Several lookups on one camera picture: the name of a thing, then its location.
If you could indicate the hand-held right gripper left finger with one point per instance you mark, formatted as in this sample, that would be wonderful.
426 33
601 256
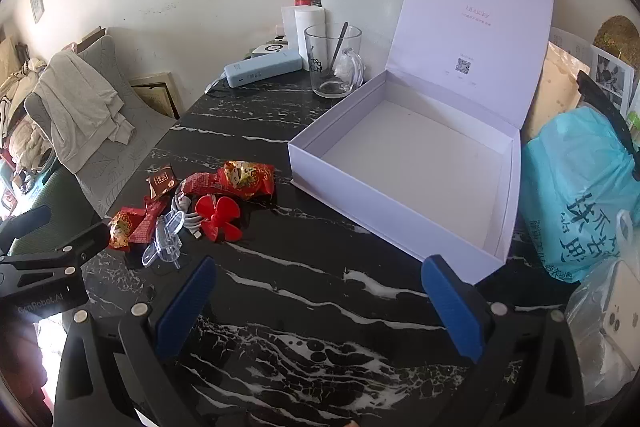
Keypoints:
184 314

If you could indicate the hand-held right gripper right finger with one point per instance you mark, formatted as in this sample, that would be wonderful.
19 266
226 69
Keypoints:
456 314

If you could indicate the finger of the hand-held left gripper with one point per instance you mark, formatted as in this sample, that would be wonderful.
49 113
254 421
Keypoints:
27 222
75 247

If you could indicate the small red cartoon snack packet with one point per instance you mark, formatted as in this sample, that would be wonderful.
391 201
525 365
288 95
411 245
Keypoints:
120 229

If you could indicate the plain red snack packet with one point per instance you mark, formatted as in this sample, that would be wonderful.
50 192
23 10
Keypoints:
146 224

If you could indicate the large red cartoon snack packet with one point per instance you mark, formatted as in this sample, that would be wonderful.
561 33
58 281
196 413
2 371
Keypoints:
245 177

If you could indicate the white gift box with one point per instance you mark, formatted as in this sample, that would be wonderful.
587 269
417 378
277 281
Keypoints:
425 147

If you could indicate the green chair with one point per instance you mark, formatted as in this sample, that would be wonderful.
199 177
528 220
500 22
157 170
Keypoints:
55 194

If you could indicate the brown snack packet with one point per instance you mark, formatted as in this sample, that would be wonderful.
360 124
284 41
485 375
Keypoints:
161 182

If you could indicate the light grey garment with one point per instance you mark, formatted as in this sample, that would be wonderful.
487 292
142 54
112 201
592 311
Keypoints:
75 107

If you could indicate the pile of clothes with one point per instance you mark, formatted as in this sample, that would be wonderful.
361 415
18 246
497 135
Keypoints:
20 97

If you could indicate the long red snack packet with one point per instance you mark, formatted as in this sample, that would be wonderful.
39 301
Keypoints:
200 184

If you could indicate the grey padded chair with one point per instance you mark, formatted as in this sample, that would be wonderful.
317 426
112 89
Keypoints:
135 127

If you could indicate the clear plastic bag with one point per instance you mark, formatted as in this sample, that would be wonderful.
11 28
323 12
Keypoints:
590 332

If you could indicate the white phone box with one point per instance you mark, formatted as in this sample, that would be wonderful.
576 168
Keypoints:
622 302

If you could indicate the wooden framed certificate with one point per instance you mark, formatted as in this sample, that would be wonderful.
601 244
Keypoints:
155 99

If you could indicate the teal plastic bag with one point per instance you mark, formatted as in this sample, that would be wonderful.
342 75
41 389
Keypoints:
565 172

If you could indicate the brown paper bag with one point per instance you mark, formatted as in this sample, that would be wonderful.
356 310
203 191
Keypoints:
555 92

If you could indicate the light blue power bank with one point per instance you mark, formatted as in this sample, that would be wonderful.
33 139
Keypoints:
260 68

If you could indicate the white crumpled tissue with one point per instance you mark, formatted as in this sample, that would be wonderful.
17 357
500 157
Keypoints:
346 67

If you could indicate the small white round-dial device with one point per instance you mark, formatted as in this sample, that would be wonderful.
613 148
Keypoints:
272 49

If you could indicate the printed photo sheet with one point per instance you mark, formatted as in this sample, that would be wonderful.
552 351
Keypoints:
610 77

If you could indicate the glass mug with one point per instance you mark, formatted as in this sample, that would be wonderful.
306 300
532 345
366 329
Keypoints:
320 57

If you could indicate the metal spoon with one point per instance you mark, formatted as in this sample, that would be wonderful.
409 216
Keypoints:
340 39

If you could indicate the white paper towel roll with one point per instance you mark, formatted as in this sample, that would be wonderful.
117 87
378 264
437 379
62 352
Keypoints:
307 24

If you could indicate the round woven tray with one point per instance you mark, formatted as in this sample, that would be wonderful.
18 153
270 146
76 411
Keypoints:
620 32

